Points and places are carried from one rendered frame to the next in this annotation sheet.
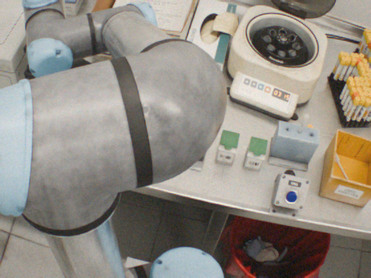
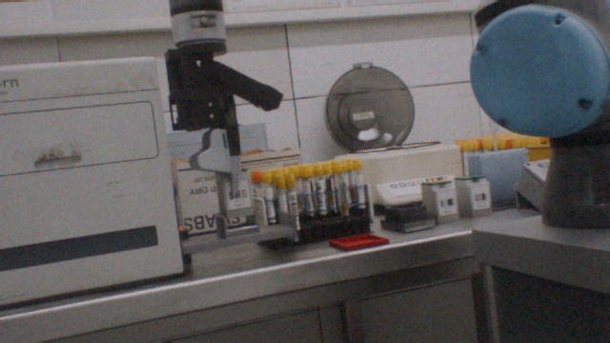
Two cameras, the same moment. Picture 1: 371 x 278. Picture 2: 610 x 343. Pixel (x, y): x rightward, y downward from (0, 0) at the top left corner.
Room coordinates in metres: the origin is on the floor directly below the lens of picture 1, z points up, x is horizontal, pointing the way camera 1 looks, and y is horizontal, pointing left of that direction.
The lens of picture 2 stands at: (-0.32, 0.59, 1.05)
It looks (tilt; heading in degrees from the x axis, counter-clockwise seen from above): 3 degrees down; 335
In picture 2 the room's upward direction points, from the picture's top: 7 degrees counter-clockwise
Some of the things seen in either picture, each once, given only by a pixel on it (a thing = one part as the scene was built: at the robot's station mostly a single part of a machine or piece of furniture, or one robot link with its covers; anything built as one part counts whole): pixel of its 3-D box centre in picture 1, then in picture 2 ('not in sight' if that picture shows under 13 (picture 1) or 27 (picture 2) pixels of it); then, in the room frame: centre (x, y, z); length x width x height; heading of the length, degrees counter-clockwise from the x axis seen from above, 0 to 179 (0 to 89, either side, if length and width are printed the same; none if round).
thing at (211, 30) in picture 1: (214, 34); not in sight; (0.95, -0.04, 0.92); 0.24 x 0.12 x 0.10; 174
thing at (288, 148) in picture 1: (293, 143); (498, 179); (0.64, -0.25, 0.92); 0.10 x 0.07 x 0.10; 86
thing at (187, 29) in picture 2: not in sight; (199, 31); (0.61, 0.29, 1.21); 0.08 x 0.08 x 0.05
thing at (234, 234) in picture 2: not in sight; (222, 232); (0.61, 0.29, 0.92); 0.21 x 0.07 x 0.05; 84
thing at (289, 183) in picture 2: not in sight; (310, 204); (0.68, 0.11, 0.93); 0.17 x 0.09 x 0.11; 85
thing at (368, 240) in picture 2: not in sight; (357, 242); (0.55, 0.10, 0.88); 0.07 x 0.07 x 0.01; 84
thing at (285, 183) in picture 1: (291, 185); (541, 185); (0.54, -0.25, 0.92); 0.13 x 0.07 x 0.08; 174
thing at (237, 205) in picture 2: not in sight; (233, 193); (0.61, 0.27, 0.97); 0.05 x 0.04 x 0.06; 174
